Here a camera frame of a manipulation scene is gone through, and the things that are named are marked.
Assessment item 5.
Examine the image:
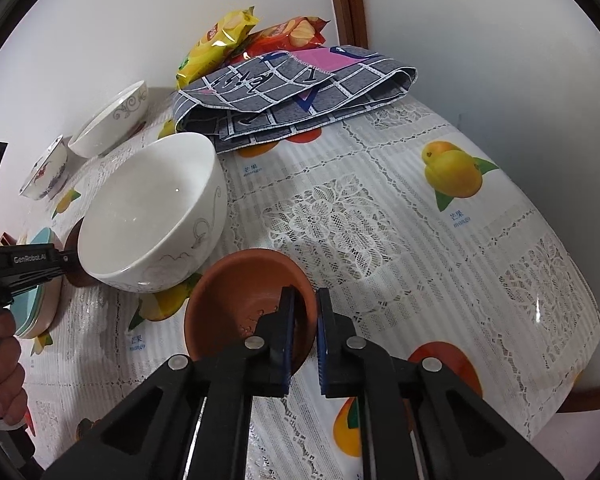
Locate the red snack bag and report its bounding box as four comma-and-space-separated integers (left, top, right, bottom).
230, 16, 331, 61

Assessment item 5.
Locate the blue plastic plate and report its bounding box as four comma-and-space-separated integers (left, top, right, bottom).
11, 227, 57, 333

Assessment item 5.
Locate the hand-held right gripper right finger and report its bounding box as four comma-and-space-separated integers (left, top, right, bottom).
316, 287, 563, 480

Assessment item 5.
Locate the small brown clay bowl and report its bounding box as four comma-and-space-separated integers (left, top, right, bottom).
62, 215, 90, 288
184, 249, 317, 378

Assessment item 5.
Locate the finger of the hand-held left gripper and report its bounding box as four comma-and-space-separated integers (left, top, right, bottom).
54, 249, 82, 277

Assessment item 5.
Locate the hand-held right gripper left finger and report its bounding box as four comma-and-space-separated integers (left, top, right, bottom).
40, 285, 298, 480

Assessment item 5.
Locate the grey checked cloth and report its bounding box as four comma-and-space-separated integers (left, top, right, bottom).
172, 46, 418, 155

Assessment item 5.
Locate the person's left hand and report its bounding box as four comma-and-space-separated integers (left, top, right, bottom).
0, 310, 29, 427

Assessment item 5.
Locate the large white patterned bowl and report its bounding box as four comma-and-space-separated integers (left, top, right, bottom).
68, 80, 149, 159

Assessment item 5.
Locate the pink plastic plate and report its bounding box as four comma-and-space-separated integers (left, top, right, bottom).
17, 280, 65, 339

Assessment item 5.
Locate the brown wooden baseboard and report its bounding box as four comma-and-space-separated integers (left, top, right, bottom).
555, 355, 600, 413

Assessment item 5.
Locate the white bowl with blue print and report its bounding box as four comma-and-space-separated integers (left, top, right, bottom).
19, 136, 69, 201

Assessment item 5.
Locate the plain white bowl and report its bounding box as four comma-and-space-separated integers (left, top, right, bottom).
77, 132, 227, 293

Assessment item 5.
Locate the brown wooden door frame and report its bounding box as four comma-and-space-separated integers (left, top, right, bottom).
325, 0, 368, 51

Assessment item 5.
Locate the yellow snack bag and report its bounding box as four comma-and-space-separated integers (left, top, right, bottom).
175, 6, 259, 90

